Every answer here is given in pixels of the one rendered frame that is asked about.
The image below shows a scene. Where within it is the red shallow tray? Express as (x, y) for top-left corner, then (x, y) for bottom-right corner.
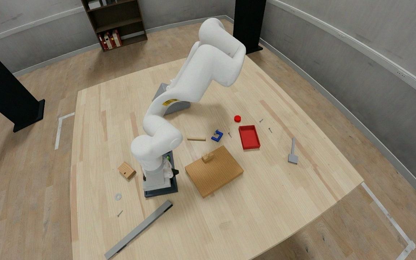
(238, 125), (261, 150)

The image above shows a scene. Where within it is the flat wooden board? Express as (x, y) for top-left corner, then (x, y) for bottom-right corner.
(185, 145), (244, 199)

